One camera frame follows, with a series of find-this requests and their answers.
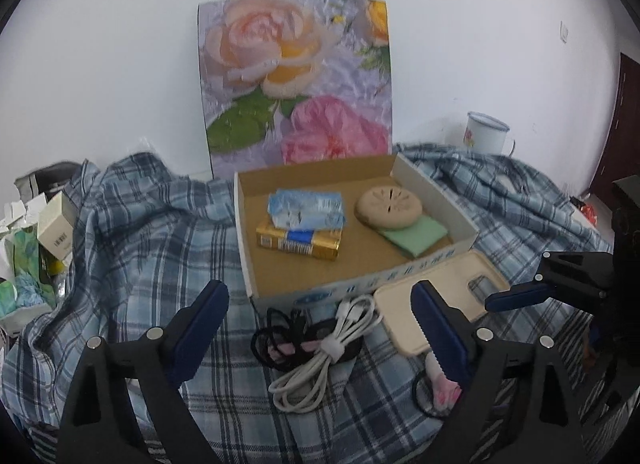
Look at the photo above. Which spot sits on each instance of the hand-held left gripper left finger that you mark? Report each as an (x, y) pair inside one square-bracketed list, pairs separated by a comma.
[(197, 334)]

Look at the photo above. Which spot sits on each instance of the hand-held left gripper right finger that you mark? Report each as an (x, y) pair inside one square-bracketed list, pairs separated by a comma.
[(442, 334)]

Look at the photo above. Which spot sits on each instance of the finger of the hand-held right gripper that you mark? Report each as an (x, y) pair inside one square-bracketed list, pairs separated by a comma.
[(515, 296), (607, 369)]

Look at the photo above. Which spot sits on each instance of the beige phone case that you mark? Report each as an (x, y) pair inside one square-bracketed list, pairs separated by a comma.
[(400, 309)]

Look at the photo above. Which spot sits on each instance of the white cardboard box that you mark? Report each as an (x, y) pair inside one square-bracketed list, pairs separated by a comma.
[(360, 254)]

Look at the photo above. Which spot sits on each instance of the gold foil packet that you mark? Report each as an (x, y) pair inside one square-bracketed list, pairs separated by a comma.
[(300, 244)]

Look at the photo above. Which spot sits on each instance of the beige round slotted disc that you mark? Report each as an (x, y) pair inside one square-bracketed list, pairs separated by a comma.
[(387, 206)]

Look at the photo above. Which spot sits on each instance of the blue tissue pack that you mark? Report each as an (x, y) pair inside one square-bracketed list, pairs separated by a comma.
[(305, 206)]

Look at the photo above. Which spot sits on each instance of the red packet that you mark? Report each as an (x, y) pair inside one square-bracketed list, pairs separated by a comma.
[(587, 211)]

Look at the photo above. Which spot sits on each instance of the dark brown door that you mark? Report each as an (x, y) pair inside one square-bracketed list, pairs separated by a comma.
[(620, 143)]

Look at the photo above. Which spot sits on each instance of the blue plaid cloth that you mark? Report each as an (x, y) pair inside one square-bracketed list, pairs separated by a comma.
[(150, 244)]

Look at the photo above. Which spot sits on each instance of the white enamel mug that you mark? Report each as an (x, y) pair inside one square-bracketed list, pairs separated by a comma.
[(482, 136)]

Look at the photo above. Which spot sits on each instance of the small beige carton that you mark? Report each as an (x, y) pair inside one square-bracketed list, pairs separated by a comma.
[(57, 229)]

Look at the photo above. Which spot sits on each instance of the grey bag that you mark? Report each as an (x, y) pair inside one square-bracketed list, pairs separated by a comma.
[(45, 176)]

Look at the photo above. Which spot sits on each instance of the floral print board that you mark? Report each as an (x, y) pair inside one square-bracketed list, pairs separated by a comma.
[(260, 93)]

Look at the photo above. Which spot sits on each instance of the white wall switch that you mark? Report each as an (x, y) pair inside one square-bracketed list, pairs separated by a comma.
[(564, 32)]

